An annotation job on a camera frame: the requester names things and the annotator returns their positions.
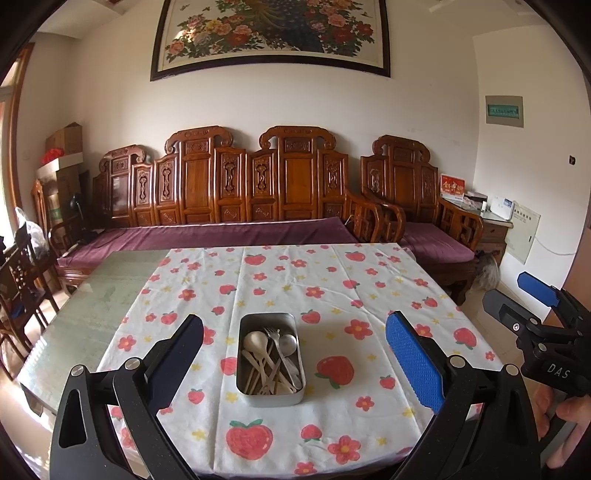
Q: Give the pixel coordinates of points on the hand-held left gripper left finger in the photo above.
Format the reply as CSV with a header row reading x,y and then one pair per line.
x,y
180,355

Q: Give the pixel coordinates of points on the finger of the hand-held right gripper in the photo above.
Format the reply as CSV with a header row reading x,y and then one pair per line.
x,y
510,314
538,288

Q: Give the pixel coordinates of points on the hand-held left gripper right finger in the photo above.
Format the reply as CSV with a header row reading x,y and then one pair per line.
x,y
415,364

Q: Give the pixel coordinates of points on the large cream spoon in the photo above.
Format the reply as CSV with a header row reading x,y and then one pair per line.
x,y
256,341

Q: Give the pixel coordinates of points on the cream plastic fork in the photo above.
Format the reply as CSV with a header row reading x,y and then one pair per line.
x,y
258,367

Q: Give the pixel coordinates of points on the light wooden chopstick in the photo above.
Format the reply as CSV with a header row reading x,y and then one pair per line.
x,y
256,381

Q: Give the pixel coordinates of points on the metal fork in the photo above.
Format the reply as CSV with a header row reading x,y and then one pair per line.
x,y
272,333

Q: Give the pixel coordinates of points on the rectangular metal tray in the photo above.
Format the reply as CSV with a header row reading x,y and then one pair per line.
x,y
270,400

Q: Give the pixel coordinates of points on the metal spoon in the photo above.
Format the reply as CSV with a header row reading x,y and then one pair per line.
x,y
287,344

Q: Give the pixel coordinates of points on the person's right hand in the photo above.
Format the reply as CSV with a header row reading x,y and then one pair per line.
x,y
575,415

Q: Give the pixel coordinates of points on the grey plastic bag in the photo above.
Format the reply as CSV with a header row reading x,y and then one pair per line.
x,y
488,274

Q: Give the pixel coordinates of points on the wooden side table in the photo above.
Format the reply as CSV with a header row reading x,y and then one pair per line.
x,y
496,235

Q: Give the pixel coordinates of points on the white desk telephone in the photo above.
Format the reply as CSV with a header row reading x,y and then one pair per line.
x,y
502,208

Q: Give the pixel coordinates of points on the purple armchair seat cushion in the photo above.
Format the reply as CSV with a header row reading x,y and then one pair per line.
x,y
438,244

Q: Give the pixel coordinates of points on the tissue box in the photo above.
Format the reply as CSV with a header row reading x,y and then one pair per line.
x,y
475,197

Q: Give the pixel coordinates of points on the strawberry floral tablecloth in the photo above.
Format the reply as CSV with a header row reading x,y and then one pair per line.
x,y
323,286

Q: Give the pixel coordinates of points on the red desk calendar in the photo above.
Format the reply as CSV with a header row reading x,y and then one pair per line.
x,y
452,187

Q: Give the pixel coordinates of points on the carved wooden armchair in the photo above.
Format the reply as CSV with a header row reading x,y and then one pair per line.
x,y
406,184

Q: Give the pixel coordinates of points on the wooden dining chair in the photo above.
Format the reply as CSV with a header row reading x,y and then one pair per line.
x,y
23,286

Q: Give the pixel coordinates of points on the black desk lamp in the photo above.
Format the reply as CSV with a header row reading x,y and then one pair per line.
x,y
76,212

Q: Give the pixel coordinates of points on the long carved wooden sofa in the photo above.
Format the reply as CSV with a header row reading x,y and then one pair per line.
x,y
231,184

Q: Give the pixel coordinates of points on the clear plastic bag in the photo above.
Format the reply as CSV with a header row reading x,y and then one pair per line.
x,y
30,230

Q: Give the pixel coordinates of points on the white flat box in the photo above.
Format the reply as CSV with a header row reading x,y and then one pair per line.
x,y
60,167

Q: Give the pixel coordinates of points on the brown cardboard box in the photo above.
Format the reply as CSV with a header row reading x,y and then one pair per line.
x,y
64,138

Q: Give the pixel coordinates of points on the framed peacock flower painting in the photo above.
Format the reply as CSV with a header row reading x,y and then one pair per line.
x,y
272,32

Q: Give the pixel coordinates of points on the white wall panel door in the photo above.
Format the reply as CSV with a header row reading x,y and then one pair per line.
x,y
521,233

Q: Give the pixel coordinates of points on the grey wall box green label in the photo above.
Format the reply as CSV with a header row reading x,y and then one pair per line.
x,y
504,110

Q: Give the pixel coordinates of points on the wooden door frame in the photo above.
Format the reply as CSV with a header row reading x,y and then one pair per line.
x,y
18,138

